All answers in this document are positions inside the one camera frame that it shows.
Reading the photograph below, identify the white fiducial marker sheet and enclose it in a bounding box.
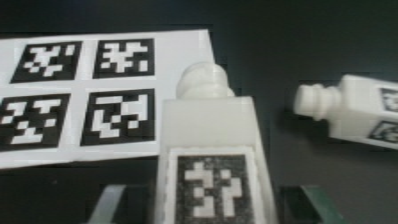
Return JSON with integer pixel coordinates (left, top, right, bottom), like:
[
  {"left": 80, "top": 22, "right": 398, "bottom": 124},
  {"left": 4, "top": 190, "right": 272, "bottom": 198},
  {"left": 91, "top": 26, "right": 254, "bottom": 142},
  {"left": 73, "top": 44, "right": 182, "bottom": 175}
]
[{"left": 0, "top": 30, "right": 214, "bottom": 169}]

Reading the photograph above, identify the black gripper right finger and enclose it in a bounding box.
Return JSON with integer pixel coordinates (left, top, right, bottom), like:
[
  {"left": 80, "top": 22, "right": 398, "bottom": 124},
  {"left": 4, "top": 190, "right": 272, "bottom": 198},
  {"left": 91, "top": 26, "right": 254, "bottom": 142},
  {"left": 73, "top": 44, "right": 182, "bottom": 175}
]
[{"left": 277, "top": 185, "right": 345, "bottom": 224}]

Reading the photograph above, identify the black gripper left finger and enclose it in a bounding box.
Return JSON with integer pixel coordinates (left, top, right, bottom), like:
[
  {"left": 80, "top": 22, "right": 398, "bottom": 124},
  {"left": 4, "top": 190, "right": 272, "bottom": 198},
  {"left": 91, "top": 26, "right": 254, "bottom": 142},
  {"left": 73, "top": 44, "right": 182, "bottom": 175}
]
[{"left": 87, "top": 184, "right": 151, "bottom": 224}]

